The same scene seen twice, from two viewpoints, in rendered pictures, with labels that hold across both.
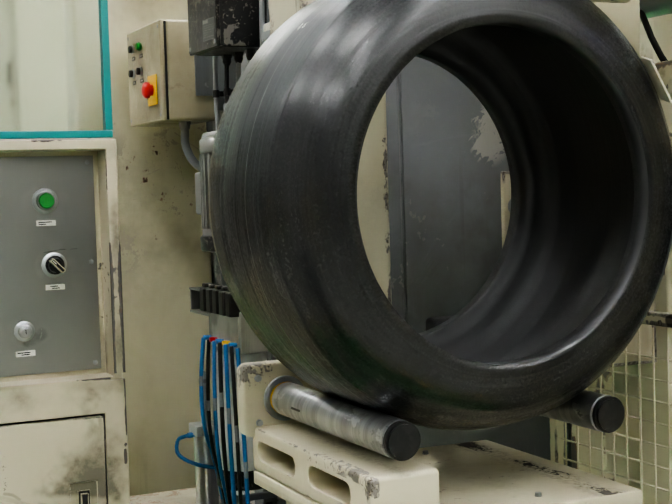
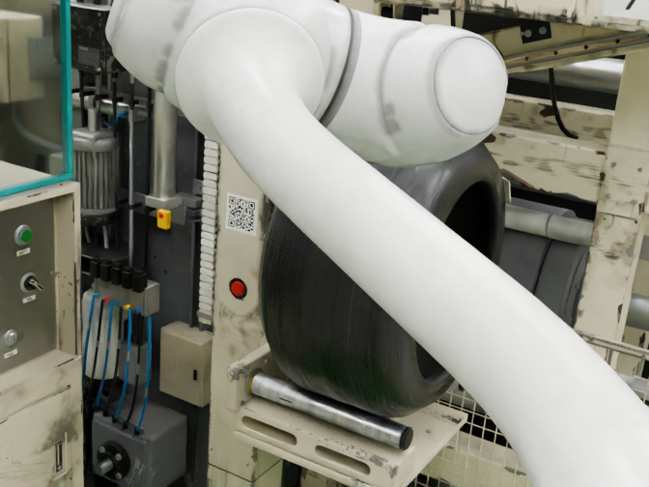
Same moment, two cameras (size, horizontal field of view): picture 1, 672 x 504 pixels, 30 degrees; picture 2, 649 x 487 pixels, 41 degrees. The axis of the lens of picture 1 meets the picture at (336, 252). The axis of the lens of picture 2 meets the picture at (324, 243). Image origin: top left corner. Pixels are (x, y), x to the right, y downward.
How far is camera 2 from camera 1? 112 cm
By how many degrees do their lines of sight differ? 39
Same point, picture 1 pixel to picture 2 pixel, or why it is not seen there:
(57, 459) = (43, 427)
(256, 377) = (244, 375)
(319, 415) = (318, 411)
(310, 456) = (320, 440)
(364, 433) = (377, 433)
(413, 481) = (408, 458)
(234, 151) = (317, 272)
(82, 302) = (45, 304)
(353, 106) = not seen: hidden behind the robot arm
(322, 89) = not seen: hidden behind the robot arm
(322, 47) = not seen: hidden behind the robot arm
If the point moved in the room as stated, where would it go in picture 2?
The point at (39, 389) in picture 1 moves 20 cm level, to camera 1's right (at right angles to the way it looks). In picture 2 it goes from (32, 382) to (128, 361)
